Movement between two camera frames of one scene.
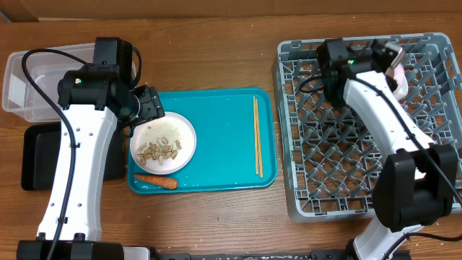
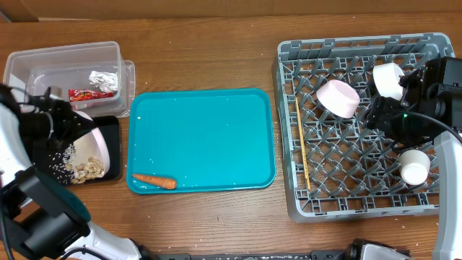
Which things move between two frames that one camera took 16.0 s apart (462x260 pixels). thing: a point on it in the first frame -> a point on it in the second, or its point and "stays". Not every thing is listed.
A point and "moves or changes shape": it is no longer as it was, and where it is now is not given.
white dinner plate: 164,146 moves or changes shape
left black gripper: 151,105 -> 71,125
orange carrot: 159,181 stays
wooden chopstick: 255,136 -> 302,143
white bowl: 398,72 -> 338,97
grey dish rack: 328,154 stays
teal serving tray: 236,142 stays
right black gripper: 391,85 -> 380,118
